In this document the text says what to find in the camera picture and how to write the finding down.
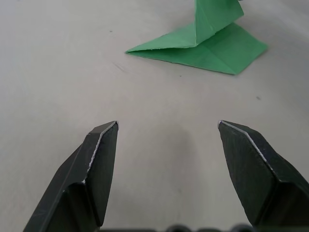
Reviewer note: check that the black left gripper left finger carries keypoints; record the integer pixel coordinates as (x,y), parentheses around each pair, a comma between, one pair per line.
(79,183)

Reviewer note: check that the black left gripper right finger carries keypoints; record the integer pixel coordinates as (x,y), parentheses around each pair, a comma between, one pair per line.
(265,183)

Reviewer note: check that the green paper sheet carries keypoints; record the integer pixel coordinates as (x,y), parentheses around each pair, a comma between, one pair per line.
(210,46)

